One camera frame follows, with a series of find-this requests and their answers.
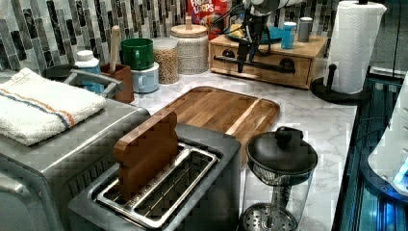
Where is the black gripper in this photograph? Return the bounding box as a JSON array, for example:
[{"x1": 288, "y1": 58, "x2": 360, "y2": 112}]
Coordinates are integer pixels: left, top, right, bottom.
[{"x1": 237, "y1": 13, "x2": 268, "y2": 73}]

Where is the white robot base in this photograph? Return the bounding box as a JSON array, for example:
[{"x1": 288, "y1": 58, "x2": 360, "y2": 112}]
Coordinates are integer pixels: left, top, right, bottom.
[{"x1": 368, "y1": 77, "x2": 408, "y2": 200}]

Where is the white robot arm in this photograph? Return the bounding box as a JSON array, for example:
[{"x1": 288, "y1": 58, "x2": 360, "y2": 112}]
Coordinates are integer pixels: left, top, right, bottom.
[{"x1": 237, "y1": 0, "x2": 304, "y2": 73}]

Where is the wooden drawer box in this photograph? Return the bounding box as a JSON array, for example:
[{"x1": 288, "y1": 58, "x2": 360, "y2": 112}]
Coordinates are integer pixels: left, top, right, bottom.
[{"x1": 209, "y1": 36, "x2": 327, "y2": 90}]

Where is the yellow banana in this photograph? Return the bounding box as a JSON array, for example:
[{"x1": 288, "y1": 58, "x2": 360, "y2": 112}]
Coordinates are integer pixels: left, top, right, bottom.
[{"x1": 228, "y1": 24, "x2": 244, "y2": 39}]

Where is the teal plate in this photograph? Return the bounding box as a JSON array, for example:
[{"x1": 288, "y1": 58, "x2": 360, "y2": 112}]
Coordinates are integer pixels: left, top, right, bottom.
[{"x1": 226, "y1": 26, "x2": 283, "y2": 44}]

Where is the blue can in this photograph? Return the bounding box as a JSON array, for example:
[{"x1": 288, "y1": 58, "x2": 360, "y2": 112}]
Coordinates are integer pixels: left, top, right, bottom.
[{"x1": 281, "y1": 22, "x2": 296, "y2": 49}]

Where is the red cereal box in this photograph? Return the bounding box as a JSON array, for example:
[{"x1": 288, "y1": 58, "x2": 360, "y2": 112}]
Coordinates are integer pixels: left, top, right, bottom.
[{"x1": 186, "y1": 0, "x2": 236, "y2": 39}]

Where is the ceramic jar with wooden lid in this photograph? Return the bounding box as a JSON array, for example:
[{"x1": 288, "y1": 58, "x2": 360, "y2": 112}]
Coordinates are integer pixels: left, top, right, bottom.
[{"x1": 170, "y1": 16, "x2": 209, "y2": 75}]

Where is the grey can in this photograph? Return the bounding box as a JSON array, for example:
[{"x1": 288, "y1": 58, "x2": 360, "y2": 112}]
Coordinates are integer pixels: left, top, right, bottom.
[{"x1": 297, "y1": 16, "x2": 313, "y2": 42}]

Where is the wooden cutting board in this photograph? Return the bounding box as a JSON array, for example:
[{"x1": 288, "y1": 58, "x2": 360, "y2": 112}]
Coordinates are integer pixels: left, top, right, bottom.
[{"x1": 155, "y1": 86, "x2": 280, "y2": 166}]

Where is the glass jar of grains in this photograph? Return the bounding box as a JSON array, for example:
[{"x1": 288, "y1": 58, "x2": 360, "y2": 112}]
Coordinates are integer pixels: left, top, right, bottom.
[{"x1": 153, "y1": 38, "x2": 179, "y2": 85}]

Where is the black paper towel holder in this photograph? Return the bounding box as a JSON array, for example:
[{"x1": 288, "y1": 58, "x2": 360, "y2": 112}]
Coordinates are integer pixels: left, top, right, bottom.
[{"x1": 312, "y1": 0, "x2": 370, "y2": 105}]

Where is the white paper towel roll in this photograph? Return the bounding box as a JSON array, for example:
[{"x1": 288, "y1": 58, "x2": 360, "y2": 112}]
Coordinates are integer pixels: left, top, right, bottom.
[{"x1": 328, "y1": 1, "x2": 387, "y2": 94}]

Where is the light blue mug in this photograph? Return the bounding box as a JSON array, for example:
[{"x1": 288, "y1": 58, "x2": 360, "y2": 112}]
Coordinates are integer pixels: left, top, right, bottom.
[{"x1": 132, "y1": 63, "x2": 159, "y2": 93}]

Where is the green mug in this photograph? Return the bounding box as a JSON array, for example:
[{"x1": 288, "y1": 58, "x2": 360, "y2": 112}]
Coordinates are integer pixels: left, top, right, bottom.
[{"x1": 120, "y1": 38, "x2": 154, "y2": 70}]

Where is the glass french press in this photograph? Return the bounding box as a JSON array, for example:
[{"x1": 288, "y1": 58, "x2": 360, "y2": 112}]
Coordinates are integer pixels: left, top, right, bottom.
[{"x1": 239, "y1": 126, "x2": 318, "y2": 231}]

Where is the brown utensil holder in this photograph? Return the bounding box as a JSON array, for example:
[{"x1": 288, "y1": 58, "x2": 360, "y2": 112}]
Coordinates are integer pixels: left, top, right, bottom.
[{"x1": 101, "y1": 64, "x2": 134, "y2": 103}]

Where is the wooden toast slice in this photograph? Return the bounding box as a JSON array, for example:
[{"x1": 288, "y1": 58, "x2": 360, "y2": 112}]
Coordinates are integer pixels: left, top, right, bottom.
[{"x1": 114, "y1": 111, "x2": 178, "y2": 200}]

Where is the silver toaster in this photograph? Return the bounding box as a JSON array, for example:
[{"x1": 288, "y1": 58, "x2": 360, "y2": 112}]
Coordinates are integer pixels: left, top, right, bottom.
[{"x1": 68, "y1": 123, "x2": 241, "y2": 231}]

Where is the white capped blue bottle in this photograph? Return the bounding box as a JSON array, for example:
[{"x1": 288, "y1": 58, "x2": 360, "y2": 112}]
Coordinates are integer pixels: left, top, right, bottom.
[{"x1": 75, "y1": 50, "x2": 105, "y2": 93}]

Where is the black pan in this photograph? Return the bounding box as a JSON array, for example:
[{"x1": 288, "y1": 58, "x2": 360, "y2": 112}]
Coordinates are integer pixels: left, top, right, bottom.
[{"x1": 41, "y1": 64, "x2": 77, "y2": 82}]

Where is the white striped towel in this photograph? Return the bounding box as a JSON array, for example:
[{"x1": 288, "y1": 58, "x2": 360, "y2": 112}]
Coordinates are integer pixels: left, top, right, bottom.
[{"x1": 0, "y1": 68, "x2": 107, "y2": 146}]

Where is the silver toaster oven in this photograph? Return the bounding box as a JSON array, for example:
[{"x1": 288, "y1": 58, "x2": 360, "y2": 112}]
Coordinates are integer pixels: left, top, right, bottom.
[{"x1": 1, "y1": 92, "x2": 149, "y2": 231}]

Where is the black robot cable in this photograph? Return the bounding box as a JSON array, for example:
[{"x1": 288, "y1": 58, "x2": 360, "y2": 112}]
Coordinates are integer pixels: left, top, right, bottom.
[{"x1": 209, "y1": 3, "x2": 273, "y2": 58}]

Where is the black drawer handle bar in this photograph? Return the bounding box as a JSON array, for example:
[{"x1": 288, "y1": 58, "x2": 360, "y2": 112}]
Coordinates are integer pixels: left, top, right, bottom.
[{"x1": 213, "y1": 49, "x2": 295, "y2": 74}]

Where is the wooden utensil handle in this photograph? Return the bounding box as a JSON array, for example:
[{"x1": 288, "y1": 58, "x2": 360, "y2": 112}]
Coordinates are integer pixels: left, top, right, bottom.
[{"x1": 110, "y1": 25, "x2": 120, "y2": 74}]

